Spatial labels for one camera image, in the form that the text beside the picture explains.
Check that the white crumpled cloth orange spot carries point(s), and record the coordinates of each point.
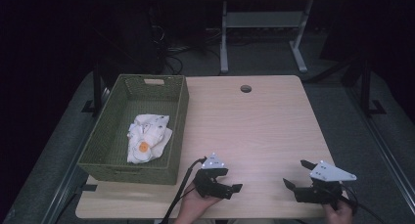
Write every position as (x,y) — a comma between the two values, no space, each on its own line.
(148,136)

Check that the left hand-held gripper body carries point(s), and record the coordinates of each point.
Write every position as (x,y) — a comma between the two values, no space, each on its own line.
(208,185)

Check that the black table edge bracket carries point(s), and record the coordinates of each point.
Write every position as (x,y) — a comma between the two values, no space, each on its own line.
(88,187)

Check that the person's right hand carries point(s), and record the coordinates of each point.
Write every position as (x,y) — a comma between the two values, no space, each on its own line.
(339,214)

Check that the person's left hand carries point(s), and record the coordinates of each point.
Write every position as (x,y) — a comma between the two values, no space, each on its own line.
(192,206)

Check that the black metal stand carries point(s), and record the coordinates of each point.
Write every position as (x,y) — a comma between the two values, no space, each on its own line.
(367,87)
(97,87)

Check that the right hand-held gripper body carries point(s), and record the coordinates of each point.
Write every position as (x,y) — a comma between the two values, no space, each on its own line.
(326,181)

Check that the white metal desk frame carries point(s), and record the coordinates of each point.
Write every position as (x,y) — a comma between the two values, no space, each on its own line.
(261,19)

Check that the green woven basket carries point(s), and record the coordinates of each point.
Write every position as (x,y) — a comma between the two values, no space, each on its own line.
(111,145)

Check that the aluminium floor rail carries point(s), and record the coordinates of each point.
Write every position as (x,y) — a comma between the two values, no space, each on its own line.
(70,181)
(385,149)

